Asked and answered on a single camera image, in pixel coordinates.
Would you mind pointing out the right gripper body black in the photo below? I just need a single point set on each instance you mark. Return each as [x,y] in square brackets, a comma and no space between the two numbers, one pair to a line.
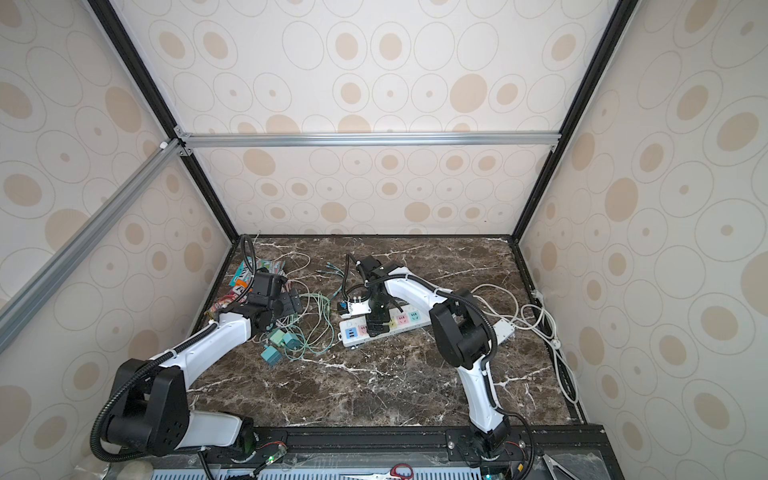
[378,314]

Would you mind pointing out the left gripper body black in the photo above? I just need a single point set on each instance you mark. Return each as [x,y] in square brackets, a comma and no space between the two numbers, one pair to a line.
[285,306]

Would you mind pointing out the white multicolour power strip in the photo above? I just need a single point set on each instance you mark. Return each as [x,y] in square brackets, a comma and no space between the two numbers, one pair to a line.
[358,331]

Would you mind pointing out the light green charger plug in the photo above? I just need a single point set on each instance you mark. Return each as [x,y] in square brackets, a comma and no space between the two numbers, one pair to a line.
[277,337]

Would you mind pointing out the teal charger with teal cable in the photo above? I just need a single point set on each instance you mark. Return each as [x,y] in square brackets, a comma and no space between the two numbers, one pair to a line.
[271,355]

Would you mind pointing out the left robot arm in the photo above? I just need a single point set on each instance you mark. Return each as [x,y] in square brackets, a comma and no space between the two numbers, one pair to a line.
[147,413]

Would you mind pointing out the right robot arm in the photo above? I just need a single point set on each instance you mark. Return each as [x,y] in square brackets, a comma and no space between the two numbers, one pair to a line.
[463,335]

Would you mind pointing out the teal charger plug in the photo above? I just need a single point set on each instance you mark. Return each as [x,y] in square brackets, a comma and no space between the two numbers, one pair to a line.
[292,342]

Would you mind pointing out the orange Fox's candy bag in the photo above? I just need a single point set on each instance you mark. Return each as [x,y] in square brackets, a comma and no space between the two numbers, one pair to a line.
[222,304]

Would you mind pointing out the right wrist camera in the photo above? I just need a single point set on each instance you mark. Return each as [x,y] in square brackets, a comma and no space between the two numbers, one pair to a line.
[356,307]

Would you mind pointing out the red handled scissors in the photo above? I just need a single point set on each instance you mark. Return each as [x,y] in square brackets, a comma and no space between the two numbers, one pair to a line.
[400,471]

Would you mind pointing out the horizontal aluminium rail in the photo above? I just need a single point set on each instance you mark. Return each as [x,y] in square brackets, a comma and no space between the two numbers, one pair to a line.
[374,139]

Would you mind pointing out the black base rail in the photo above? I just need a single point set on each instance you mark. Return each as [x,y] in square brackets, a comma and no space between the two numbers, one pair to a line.
[520,445]

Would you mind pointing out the diagonal aluminium rail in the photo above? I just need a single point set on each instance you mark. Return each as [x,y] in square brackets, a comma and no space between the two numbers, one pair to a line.
[22,308]

